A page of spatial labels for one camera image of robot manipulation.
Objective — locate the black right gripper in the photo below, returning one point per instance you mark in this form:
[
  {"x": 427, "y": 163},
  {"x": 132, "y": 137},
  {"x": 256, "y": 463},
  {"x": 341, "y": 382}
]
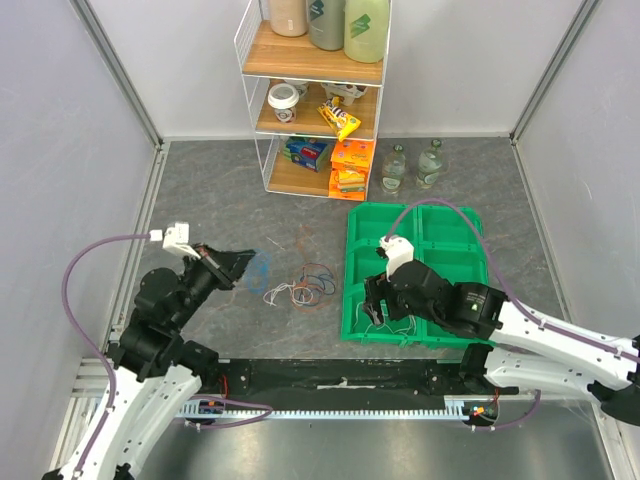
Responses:
[{"x": 379, "y": 295}]

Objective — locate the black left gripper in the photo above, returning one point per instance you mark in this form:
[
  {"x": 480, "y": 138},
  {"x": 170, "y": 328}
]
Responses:
[{"x": 227, "y": 265}]

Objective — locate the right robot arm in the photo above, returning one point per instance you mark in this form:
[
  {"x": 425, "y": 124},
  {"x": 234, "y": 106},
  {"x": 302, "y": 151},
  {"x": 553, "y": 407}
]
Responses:
[{"x": 513, "y": 346}]

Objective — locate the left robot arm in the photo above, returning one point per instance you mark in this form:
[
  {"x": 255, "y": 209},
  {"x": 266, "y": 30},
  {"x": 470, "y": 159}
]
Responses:
[{"x": 154, "y": 370}]

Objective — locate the green compartment bin tray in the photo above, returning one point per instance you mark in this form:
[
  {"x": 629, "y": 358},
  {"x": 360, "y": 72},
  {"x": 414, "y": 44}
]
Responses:
[{"x": 441, "y": 239}]

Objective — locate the left glass bottle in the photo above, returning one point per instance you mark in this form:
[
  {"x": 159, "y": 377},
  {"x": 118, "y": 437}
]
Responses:
[{"x": 393, "y": 170}]

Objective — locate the glass bottle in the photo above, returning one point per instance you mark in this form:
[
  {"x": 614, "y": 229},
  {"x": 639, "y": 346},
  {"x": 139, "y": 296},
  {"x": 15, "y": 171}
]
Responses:
[
  {"x": 393, "y": 170},
  {"x": 430, "y": 165}
]

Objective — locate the orange sponge package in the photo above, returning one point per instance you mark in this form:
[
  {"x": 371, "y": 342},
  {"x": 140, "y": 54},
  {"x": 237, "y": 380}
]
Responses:
[{"x": 351, "y": 163}]

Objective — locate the right glass bottle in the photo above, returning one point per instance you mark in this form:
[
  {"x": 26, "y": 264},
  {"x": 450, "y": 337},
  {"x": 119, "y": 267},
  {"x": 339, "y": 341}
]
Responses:
[{"x": 430, "y": 165}]

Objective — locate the white paper coffee cup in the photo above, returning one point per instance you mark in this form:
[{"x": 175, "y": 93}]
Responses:
[{"x": 283, "y": 99}]

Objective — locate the yellow candy bag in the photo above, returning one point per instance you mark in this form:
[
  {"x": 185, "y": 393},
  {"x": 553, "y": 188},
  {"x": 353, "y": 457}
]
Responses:
[{"x": 342, "y": 123}]

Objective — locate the white yogurt cup pack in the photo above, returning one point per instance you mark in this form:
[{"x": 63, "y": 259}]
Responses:
[{"x": 348, "y": 93}]

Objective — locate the beige bottle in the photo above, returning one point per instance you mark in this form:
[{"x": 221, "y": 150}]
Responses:
[{"x": 288, "y": 17}]

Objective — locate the grey green bottle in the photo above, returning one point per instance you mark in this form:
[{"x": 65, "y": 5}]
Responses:
[{"x": 326, "y": 24}]

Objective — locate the light green bottle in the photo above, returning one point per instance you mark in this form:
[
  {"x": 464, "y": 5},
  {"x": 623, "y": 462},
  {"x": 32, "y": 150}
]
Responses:
[{"x": 366, "y": 29}]

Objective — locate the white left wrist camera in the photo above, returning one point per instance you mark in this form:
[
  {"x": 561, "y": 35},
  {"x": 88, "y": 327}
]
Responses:
[{"x": 175, "y": 240}]

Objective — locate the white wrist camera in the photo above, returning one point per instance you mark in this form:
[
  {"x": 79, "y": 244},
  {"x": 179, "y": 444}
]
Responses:
[
  {"x": 175, "y": 240},
  {"x": 396, "y": 251}
]

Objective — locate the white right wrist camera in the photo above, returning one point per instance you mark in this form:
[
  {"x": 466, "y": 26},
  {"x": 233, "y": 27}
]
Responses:
[{"x": 396, "y": 251}]

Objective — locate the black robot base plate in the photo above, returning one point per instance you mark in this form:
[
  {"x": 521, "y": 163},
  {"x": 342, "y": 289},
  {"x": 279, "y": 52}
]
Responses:
[{"x": 244, "y": 377}]

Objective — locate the white slotted cable duct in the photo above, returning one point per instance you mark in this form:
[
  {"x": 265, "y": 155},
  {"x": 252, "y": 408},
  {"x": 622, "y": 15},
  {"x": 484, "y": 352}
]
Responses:
[{"x": 198, "y": 410}]

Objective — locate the white wire wooden shelf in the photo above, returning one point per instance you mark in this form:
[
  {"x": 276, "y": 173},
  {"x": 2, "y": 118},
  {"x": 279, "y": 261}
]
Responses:
[{"x": 265, "y": 59}]

